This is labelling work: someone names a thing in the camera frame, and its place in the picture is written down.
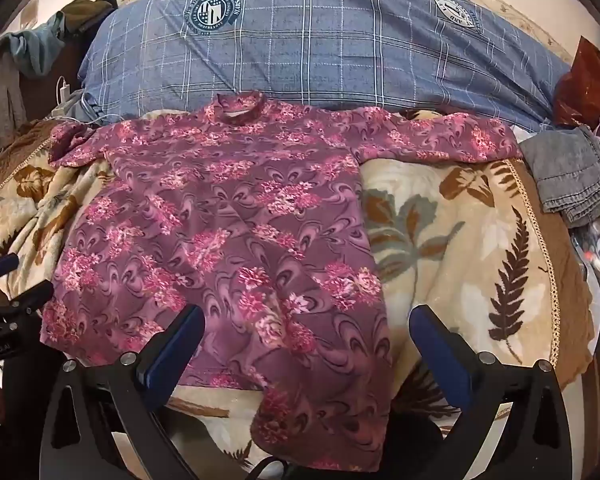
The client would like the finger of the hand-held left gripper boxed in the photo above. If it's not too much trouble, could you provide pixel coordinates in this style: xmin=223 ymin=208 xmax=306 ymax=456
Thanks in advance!
xmin=0 ymin=280 xmax=55 ymax=322
xmin=0 ymin=253 xmax=20 ymax=282

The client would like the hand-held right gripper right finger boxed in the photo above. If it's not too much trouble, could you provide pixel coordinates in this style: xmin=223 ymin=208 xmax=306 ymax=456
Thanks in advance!
xmin=409 ymin=304 xmax=587 ymax=480

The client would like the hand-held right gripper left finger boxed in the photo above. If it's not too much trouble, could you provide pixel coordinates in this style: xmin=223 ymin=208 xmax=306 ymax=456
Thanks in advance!
xmin=39 ymin=304 xmax=207 ymax=480

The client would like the purple floral shirt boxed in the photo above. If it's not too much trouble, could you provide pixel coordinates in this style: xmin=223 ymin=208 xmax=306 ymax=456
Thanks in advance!
xmin=40 ymin=91 xmax=523 ymax=472

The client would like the beige leaf print blanket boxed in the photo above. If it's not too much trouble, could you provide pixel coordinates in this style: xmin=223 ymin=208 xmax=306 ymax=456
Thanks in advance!
xmin=0 ymin=110 xmax=597 ymax=480

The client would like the grey hanging cloth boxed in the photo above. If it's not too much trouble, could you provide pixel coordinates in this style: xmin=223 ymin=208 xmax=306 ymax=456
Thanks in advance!
xmin=0 ymin=60 xmax=29 ymax=149

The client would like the teal cloth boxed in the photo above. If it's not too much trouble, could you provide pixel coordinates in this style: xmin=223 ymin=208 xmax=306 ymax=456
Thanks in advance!
xmin=0 ymin=12 xmax=67 ymax=78

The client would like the grey denim garment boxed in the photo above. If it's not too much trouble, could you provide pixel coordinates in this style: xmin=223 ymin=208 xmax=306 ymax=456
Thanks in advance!
xmin=520 ymin=127 xmax=600 ymax=227

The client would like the dark olive cloth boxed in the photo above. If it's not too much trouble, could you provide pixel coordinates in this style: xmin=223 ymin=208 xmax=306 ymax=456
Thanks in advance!
xmin=60 ymin=0 xmax=119 ymax=32

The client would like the shiny red-brown bag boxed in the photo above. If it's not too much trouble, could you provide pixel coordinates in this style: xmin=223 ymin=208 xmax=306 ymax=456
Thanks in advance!
xmin=554 ymin=35 xmax=600 ymax=128

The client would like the blue plaid pillow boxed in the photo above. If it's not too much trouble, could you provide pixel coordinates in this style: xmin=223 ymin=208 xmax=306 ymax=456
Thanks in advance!
xmin=77 ymin=0 xmax=572 ymax=128

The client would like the black cable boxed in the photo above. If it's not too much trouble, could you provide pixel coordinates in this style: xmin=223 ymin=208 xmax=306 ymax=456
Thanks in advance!
xmin=250 ymin=455 xmax=292 ymax=480

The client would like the white cable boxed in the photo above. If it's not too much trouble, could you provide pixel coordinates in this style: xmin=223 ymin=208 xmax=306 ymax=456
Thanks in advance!
xmin=50 ymin=94 xmax=117 ymax=127

